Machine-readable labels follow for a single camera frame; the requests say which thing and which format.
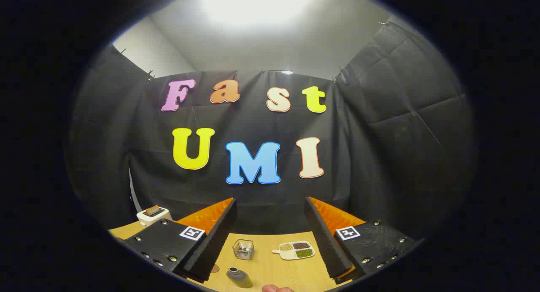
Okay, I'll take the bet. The silver bottle with green label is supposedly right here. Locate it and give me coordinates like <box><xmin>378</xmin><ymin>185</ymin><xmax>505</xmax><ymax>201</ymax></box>
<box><xmin>226</xmin><ymin>267</ymin><xmax>254</xmax><ymax>289</ymax></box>

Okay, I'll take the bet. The metal wire basket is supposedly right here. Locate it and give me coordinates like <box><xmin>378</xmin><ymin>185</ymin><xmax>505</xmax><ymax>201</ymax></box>
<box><xmin>232</xmin><ymin>239</ymin><xmax>255</xmax><ymax>260</ymax></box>

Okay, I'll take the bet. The wooden table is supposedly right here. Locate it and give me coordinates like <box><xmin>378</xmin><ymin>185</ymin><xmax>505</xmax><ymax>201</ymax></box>
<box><xmin>109</xmin><ymin>220</ymin><xmax>363</xmax><ymax>292</ymax></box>

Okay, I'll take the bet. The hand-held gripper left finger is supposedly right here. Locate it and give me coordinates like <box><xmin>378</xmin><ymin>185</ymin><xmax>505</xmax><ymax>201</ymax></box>
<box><xmin>122</xmin><ymin>197</ymin><xmax>238</xmax><ymax>284</ymax></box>

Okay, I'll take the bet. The white divided dish of beans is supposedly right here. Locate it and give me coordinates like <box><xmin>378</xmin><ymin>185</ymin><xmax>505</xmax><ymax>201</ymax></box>
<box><xmin>272</xmin><ymin>241</ymin><xmax>316</xmax><ymax>260</ymax></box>

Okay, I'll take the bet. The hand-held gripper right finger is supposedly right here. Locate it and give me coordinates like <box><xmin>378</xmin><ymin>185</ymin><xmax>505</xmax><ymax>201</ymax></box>
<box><xmin>304</xmin><ymin>196</ymin><xmax>424</xmax><ymax>285</ymax></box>

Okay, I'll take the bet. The beige cup with knob handle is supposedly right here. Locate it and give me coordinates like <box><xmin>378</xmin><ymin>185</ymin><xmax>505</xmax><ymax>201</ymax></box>
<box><xmin>136</xmin><ymin>207</ymin><xmax>173</xmax><ymax>228</ymax></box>

